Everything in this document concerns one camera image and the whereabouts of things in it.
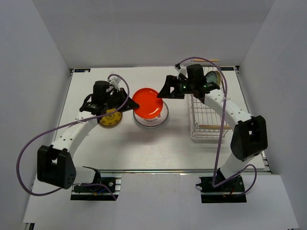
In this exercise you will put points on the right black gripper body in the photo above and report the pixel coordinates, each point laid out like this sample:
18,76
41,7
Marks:
183,87

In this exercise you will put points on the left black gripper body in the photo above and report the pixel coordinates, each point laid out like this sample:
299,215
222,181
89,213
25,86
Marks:
113,101

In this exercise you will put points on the orange plastic plate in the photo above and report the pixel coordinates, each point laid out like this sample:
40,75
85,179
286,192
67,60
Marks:
150,106

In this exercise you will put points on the yellow patterned plate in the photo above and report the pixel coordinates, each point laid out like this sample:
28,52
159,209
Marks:
111,121

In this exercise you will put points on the blue floral plate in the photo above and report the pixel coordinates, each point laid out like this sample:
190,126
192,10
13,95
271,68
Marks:
211,76

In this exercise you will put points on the white plate red characters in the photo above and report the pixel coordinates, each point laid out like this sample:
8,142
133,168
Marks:
156,122

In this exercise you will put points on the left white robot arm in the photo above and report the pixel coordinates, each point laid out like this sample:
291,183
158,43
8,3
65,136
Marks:
54,162

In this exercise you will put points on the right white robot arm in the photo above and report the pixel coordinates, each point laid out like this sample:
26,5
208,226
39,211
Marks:
249,132

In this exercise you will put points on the cream floral plate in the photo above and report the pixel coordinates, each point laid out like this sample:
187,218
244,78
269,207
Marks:
218,78

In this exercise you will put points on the white drip tray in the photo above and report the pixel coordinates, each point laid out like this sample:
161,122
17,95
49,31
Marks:
204,122

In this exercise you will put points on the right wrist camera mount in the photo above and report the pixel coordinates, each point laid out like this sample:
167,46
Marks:
181,71

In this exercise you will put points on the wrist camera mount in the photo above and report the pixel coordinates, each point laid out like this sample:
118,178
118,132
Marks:
181,71
115,81

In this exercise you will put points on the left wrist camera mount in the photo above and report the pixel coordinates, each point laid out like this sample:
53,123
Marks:
115,81

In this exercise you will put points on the metal wire dish rack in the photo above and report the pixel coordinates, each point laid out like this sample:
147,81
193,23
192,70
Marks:
207,66

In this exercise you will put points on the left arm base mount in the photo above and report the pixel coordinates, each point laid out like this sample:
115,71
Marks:
104,187

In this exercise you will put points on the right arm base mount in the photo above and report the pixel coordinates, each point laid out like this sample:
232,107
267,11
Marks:
226,193

